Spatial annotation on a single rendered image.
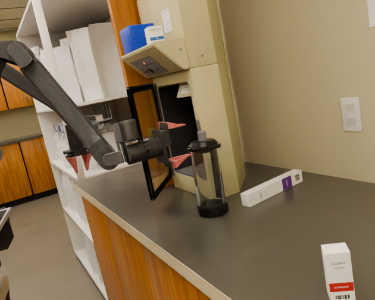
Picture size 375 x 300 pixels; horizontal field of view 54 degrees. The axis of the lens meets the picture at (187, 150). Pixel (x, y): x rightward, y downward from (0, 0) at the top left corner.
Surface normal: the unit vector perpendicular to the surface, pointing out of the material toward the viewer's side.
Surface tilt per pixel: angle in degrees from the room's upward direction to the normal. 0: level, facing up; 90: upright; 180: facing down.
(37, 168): 90
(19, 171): 90
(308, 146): 90
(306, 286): 0
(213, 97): 90
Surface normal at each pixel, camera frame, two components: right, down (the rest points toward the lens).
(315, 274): -0.19, -0.96
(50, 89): 0.18, -0.04
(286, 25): -0.86, 0.25
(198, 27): 0.48, 0.07
